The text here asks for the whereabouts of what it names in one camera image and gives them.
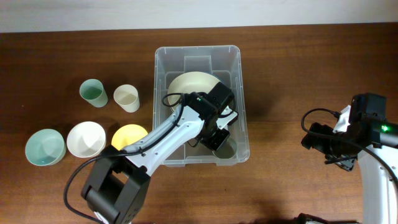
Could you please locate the white small bowl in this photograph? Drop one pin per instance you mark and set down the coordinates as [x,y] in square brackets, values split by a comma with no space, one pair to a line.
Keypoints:
[86,139]

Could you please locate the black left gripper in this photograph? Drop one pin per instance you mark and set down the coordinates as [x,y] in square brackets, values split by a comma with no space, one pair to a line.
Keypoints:
[215,144]

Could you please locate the cream cup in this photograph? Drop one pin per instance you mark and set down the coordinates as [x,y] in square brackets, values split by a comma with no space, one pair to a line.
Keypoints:
[127,97]

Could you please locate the cream bowl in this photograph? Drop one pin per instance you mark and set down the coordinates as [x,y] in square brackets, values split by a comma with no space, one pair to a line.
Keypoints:
[193,82]

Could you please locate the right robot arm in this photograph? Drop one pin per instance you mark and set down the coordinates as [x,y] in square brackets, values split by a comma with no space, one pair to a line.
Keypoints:
[362,135]

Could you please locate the mint green cup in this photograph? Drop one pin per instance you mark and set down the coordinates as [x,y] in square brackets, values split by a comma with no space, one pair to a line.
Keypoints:
[92,90]

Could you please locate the grey cup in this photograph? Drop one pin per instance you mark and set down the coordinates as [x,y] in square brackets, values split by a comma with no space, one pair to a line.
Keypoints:
[227,151]

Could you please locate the clear plastic storage bin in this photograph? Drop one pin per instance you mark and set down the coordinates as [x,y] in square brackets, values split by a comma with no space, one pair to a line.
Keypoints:
[221,61]

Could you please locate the yellow small bowl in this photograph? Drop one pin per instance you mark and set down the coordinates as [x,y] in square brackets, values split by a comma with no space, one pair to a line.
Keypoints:
[127,135]

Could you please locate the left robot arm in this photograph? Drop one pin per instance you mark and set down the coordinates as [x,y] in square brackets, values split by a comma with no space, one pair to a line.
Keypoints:
[116,187]

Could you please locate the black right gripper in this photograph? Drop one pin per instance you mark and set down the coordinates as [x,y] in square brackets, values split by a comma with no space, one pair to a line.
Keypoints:
[316,137]

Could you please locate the mint green small bowl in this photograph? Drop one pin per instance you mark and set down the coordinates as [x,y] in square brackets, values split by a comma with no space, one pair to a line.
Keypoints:
[45,148]

